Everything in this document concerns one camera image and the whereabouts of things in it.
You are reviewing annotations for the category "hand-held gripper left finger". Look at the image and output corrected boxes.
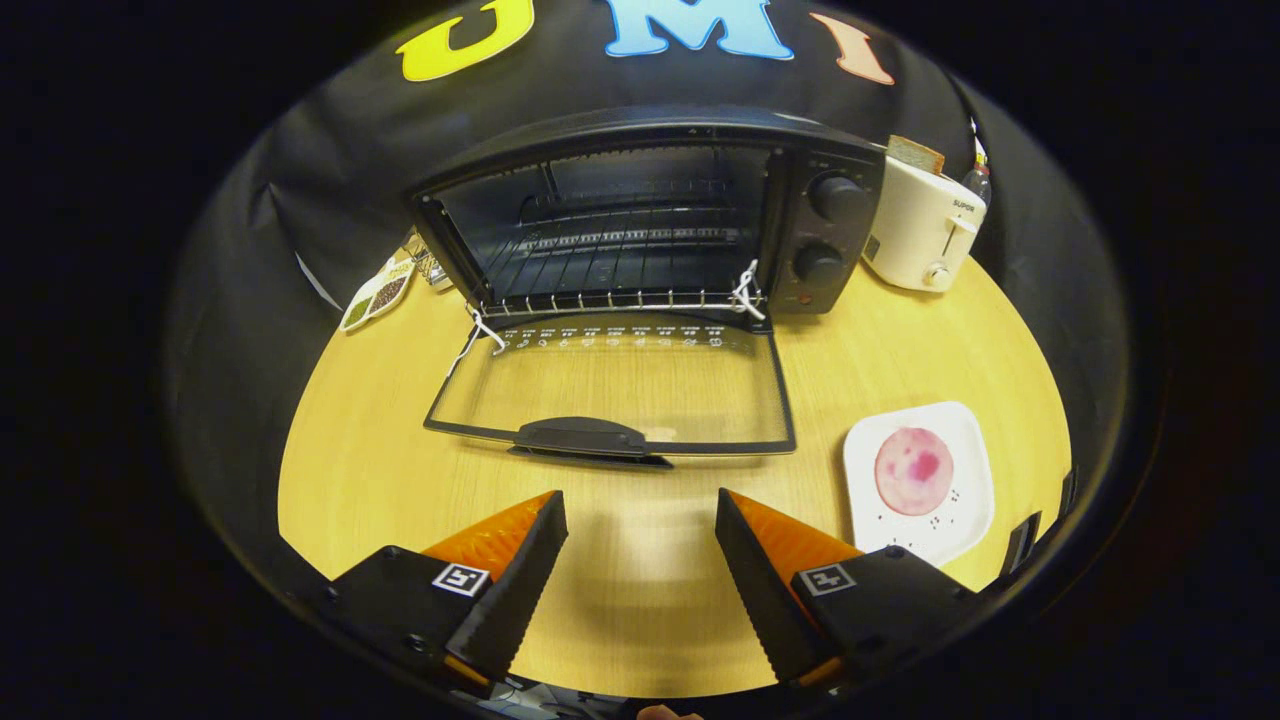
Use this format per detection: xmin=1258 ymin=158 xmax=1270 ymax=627
xmin=320 ymin=490 xmax=569 ymax=699

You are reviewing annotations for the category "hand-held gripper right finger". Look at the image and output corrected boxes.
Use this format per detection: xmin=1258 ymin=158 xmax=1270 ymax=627
xmin=715 ymin=488 xmax=986 ymax=691

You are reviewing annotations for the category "pink round ham slice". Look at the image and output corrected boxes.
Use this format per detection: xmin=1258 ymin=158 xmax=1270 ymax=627
xmin=875 ymin=427 xmax=955 ymax=517

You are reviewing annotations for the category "white square plate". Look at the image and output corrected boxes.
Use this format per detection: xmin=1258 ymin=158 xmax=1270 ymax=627
xmin=843 ymin=402 xmax=996 ymax=569

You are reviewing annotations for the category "black toaster oven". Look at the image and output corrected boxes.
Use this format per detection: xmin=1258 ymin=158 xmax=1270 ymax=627
xmin=405 ymin=105 xmax=889 ymax=471

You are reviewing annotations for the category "white bread toaster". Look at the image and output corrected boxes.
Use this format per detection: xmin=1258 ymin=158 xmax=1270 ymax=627
xmin=862 ymin=150 xmax=989 ymax=293

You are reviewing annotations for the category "black chair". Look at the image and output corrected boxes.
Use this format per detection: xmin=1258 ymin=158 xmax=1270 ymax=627
xmin=1000 ymin=470 xmax=1079 ymax=591

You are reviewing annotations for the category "white divided seed dish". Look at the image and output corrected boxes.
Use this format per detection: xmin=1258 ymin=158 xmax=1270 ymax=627
xmin=340 ymin=255 xmax=416 ymax=333

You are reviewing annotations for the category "black backdrop cloth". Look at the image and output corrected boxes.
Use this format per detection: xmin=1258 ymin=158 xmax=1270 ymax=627
xmin=165 ymin=0 xmax=1131 ymax=601

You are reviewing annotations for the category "red label plastic bottle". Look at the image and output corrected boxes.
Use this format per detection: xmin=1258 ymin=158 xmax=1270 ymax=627
xmin=962 ymin=140 xmax=993 ymax=206

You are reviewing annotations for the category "brown bread slice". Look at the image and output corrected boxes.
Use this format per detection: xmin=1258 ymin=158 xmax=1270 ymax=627
xmin=887 ymin=135 xmax=946 ymax=176

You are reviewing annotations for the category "white string tie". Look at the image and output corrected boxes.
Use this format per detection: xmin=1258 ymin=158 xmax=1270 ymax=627
xmin=440 ymin=305 xmax=506 ymax=396
xmin=730 ymin=260 xmax=769 ymax=321

